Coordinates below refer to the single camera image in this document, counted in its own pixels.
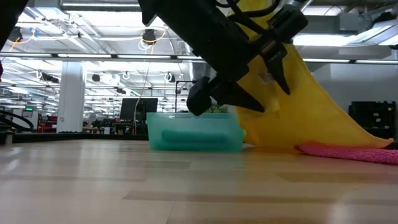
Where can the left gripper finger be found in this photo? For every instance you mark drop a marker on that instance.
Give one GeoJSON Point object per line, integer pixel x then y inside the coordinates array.
{"type": "Point", "coordinates": [276, 62]}
{"type": "Point", "coordinates": [239, 98]}

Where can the blue microfiber towel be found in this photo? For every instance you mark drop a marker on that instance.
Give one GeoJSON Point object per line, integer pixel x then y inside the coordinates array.
{"type": "Point", "coordinates": [194, 136]}

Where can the yellow microfiber towel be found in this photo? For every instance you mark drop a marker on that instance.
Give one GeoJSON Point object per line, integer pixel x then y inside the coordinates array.
{"type": "Point", "coordinates": [311, 118]}

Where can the pink microfiber towel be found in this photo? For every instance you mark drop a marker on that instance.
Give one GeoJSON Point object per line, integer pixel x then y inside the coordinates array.
{"type": "Point", "coordinates": [351, 154]}

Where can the small green artificial plant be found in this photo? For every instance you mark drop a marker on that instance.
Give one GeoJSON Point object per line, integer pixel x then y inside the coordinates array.
{"type": "Point", "coordinates": [219, 109]}

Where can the black ceiling-mounted device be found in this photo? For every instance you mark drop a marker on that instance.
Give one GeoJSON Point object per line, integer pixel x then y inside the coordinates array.
{"type": "Point", "coordinates": [149, 35]}
{"type": "Point", "coordinates": [15, 34]}

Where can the teal translucent plastic bin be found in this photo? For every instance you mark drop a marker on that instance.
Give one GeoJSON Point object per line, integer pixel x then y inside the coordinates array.
{"type": "Point", "coordinates": [155, 124]}

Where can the black background monitor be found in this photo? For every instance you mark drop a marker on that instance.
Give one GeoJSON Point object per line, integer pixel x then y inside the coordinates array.
{"type": "Point", "coordinates": [140, 107]}

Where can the black storage cabinet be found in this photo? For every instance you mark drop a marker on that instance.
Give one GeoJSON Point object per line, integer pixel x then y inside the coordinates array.
{"type": "Point", "coordinates": [371, 119]}

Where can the black beam with light strips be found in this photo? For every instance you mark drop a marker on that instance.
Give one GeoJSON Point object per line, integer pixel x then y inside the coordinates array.
{"type": "Point", "coordinates": [112, 56]}

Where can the white building column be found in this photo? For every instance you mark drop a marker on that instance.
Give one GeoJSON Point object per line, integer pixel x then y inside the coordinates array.
{"type": "Point", "coordinates": [71, 96]}

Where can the red tool cart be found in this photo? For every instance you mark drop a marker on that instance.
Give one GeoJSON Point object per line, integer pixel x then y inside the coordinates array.
{"type": "Point", "coordinates": [49, 123]}

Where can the black background rig frame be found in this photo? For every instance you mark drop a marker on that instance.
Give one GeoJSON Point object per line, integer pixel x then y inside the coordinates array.
{"type": "Point", "coordinates": [176, 93]}

